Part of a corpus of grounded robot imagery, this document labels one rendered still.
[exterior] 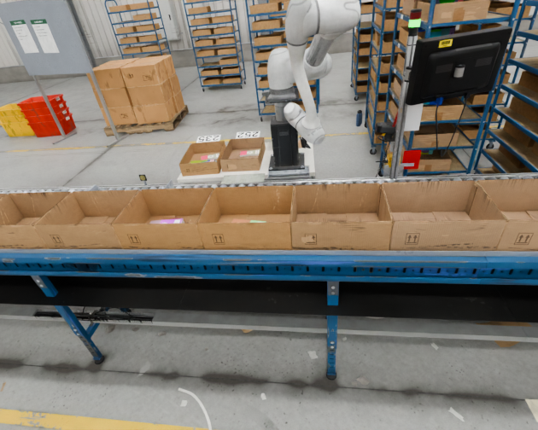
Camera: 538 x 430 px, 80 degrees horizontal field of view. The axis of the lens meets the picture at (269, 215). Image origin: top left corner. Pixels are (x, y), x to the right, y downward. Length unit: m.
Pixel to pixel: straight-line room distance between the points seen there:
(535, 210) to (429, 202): 0.45
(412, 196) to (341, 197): 0.32
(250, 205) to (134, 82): 4.56
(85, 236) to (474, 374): 2.11
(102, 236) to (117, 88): 4.68
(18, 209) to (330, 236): 1.75
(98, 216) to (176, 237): 0.66
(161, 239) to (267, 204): 0.52
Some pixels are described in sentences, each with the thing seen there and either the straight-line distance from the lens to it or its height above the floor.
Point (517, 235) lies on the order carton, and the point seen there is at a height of 0.98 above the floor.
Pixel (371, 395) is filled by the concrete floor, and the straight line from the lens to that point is 2.03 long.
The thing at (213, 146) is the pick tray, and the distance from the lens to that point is 2.72.
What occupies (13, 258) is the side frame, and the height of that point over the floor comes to 0.90.
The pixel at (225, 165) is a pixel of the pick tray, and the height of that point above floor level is 0.81.
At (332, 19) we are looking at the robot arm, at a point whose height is 1.68.
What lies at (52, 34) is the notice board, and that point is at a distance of 6.02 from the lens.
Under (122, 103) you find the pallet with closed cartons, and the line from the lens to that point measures 6.17.
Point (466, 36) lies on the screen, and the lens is 1.94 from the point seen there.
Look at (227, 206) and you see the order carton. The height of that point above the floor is 0.94.
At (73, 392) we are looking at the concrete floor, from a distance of 2.45.
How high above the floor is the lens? 1.82
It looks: 35 degrees down
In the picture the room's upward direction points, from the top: 7 degrees counter-clockwise
